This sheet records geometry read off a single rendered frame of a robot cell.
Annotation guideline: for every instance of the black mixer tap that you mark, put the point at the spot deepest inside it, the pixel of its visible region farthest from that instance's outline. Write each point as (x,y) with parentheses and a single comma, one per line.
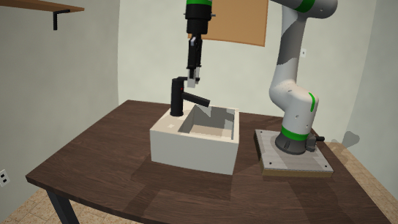
(178,96)

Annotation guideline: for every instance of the white square basin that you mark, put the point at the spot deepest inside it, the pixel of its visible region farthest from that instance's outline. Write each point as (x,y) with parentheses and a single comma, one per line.
(196,139)

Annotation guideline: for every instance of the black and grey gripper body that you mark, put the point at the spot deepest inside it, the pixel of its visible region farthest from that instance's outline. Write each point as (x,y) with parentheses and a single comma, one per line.
(197,28)

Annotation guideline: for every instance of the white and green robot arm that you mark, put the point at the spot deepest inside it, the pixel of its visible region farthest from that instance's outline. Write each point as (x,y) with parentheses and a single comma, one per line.
(299,104)

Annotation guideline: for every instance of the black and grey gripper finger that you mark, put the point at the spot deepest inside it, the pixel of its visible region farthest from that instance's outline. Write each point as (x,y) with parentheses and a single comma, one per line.
(192,61)
(198,61)

